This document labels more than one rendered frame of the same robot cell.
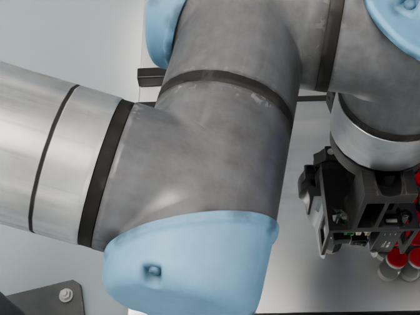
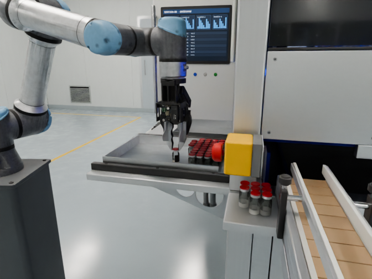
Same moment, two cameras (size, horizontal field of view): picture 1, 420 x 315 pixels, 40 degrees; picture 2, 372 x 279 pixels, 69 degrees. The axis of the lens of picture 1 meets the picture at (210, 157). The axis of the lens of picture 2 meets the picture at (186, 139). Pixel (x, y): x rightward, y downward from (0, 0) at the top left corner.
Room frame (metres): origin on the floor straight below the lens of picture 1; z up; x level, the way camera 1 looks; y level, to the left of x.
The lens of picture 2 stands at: (-0.53, -0.31, 1.18)
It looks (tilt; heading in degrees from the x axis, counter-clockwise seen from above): 16 degrees down; 11
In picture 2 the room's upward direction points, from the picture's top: straight up
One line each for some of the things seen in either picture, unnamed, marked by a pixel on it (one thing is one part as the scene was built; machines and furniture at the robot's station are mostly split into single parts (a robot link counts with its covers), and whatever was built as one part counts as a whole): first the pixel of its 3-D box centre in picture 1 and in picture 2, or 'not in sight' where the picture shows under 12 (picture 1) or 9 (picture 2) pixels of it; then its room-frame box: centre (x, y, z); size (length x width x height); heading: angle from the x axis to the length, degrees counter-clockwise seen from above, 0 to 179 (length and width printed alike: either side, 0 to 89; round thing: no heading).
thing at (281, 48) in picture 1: (241, 39); (137, 41); (0.24, -0.02, 1.23); 0.11 x 0.11 x 0.08; 74
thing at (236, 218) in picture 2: not in sight; (258, 212); (0.01, -0.36, 0.87); 0.14 x 0.13 x 0.02; 88
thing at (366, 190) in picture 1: (366, 180); (172, 100); (0.22, -0.13, 1.08); 0.09 x 0.08 x 0.12; 177
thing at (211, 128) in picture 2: not in sight; (218, 130); (0.62, -0.23, 0.90); 0.34 x 0.26 x 0.04; 88
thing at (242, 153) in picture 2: not in sight; (242, 154); (0.03, -0.32, 1.00); 0.08 x 0.07 x 0.07; 88
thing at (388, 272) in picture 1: (380, 198); (197, 152); (0.28, -0.19, 0.90); 0.18 x 0.02 x 0.05; 177
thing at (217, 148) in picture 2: not in sight; (220, 152); (0.03, -0.28, 0.99); 0.04 x 0.04 x 0.04; 88
